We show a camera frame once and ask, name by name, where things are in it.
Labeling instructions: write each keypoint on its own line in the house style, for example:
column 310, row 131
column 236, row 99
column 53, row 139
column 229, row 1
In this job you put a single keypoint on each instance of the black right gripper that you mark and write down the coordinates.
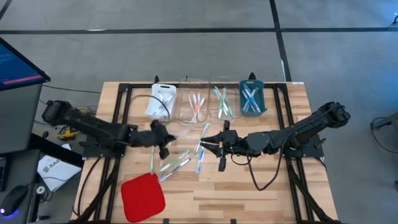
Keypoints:
column 234, row 151

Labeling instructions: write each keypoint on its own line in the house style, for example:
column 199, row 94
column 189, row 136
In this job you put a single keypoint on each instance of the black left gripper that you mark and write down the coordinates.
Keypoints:
column 146, row 138

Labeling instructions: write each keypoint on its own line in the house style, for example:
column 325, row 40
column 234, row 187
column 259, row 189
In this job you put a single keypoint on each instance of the green toothbrush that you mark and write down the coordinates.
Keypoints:
column 217, row 98
column 152, row 158
column 174, row 161
column 226, row 101
column 205, row 132
column 221, row 107

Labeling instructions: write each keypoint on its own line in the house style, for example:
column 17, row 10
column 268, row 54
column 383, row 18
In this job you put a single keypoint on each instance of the blue toothbrush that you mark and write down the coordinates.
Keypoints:
column 249, row 102
column 253, row 94
column 200, row 158
column 245, row 95

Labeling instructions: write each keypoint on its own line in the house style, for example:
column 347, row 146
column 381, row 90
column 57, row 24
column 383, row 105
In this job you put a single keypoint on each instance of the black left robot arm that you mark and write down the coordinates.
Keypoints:
column 93, row 127

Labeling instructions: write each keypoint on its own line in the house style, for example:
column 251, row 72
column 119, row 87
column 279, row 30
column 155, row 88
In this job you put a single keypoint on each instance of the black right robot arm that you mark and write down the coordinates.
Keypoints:
column 311, row 124

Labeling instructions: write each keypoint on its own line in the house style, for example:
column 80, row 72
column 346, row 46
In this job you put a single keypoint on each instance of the clear plastic bin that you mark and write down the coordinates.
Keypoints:
column 214, row 114
column 182, row 116

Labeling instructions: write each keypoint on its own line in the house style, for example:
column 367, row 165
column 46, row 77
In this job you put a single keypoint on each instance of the white plastic bin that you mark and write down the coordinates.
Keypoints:
column 152, row 112

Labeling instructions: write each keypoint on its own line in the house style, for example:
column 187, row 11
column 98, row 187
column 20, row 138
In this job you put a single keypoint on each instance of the teal plastic bin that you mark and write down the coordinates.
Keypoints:
column 261, row 109

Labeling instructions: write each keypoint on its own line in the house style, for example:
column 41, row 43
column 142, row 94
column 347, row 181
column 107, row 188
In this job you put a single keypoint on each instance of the red cloth pad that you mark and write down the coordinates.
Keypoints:
column 143, row 197

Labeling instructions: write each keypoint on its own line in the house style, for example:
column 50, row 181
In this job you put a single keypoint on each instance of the small white label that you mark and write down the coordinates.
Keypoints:
column 297, row 83

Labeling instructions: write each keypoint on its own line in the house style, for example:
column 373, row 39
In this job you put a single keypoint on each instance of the yellow power plug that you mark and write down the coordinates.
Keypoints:
column 66, row 136

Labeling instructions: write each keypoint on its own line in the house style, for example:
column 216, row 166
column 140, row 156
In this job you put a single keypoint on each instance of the white printed booklet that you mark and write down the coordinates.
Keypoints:
column 59, row 171

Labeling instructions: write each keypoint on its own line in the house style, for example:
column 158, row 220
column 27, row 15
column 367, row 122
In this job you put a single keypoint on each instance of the white tape roll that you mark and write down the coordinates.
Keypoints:
column 38, row 189

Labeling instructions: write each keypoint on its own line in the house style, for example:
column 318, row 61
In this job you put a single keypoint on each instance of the grey desk black edge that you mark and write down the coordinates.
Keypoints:
column 18, row 174

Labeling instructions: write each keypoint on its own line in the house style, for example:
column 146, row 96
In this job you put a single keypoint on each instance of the black computer mouse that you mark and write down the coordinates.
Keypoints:
column 14, row 199

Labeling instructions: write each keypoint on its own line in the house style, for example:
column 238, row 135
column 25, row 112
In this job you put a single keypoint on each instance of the computer monitor blue screen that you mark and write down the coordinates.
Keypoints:
column 15, row 67

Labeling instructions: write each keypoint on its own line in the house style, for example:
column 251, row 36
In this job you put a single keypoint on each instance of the black keyboard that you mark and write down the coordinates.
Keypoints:
column 2, row 174

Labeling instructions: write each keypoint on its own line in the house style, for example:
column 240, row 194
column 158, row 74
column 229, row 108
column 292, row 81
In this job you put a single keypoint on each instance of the small dark floor stand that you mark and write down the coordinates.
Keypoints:
column 395, row 19

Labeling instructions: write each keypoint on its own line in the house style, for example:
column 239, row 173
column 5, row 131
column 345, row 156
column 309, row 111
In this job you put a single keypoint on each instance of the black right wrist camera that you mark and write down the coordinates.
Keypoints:
column 231, row 138

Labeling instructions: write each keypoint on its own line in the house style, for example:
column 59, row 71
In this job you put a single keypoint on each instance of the black aluminium rig frame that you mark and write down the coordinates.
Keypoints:
column 140, row 85

